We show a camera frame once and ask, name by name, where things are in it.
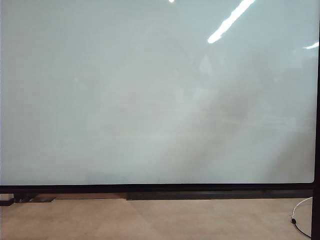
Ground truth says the white cable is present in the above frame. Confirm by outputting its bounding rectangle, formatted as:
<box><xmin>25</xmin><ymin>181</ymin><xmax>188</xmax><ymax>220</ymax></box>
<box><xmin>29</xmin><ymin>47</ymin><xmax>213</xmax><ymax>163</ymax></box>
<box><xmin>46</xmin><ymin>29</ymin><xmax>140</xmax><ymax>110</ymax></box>
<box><xmin>290</xmin><ymin>196</ymin><xmax>314</xmax><ymax>220</ymax></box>

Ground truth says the white glass whiteboard black frame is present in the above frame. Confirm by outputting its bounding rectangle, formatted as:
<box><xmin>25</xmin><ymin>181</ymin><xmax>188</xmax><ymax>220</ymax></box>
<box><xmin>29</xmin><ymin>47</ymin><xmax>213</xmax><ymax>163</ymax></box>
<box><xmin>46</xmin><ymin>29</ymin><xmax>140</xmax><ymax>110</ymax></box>
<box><xmin>0</xmin><ymin>0</ymin><xmax>320</xmax><ymax>194</ymax></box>

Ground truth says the black stand foot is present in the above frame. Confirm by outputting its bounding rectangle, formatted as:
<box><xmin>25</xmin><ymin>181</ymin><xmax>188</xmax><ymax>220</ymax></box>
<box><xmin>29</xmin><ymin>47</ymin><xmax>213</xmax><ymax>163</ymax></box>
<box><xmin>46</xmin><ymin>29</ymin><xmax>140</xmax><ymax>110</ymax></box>
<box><xmin>0</xmin><ymin>192</ymin><xmax>57</xmax><ymax>207</ymax></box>

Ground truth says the black stand post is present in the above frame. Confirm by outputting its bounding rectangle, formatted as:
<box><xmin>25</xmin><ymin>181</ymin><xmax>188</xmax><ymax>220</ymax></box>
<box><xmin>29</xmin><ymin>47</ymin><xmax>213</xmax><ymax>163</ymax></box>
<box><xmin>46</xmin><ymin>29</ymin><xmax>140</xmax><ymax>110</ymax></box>
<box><xmin>310</xmin><ymin>183</ymin><xmax>320</xmax><ymax>240</ymax></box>

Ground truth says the black cable with plug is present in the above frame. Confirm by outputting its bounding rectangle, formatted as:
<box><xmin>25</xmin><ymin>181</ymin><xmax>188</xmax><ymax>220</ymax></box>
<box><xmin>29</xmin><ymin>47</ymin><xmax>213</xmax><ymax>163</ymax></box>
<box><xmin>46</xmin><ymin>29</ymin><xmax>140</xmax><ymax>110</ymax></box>
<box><xmin>290</xmin><ymin>217</ymin><xmax>312</xmax><ymax>238</ymax></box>

